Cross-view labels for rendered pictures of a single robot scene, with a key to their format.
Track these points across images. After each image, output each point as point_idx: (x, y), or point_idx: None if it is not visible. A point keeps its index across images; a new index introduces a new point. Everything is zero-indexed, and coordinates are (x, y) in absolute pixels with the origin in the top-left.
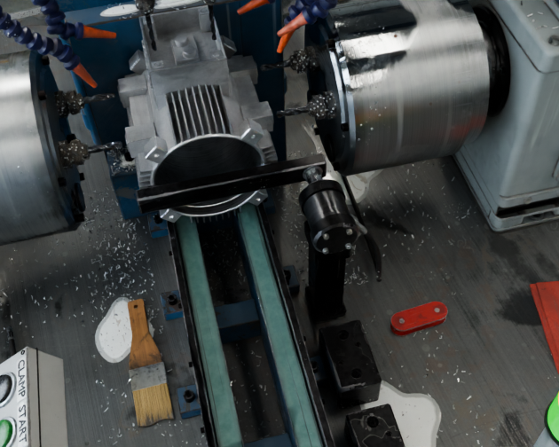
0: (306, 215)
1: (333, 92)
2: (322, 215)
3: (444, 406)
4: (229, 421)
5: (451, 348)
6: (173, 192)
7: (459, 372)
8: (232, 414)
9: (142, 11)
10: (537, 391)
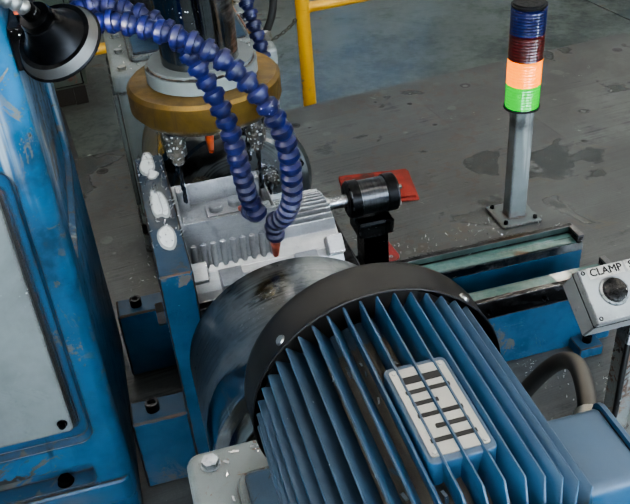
0: (372, 202)
1: (263, 162)
2: (383, 183)
3: (455, 244)
4: (536, 281)
5: (407, 241)
6: (358, 264)
7: (426, 238)
8: (529, 281)
9: (262, 144)
10: (434, 208)
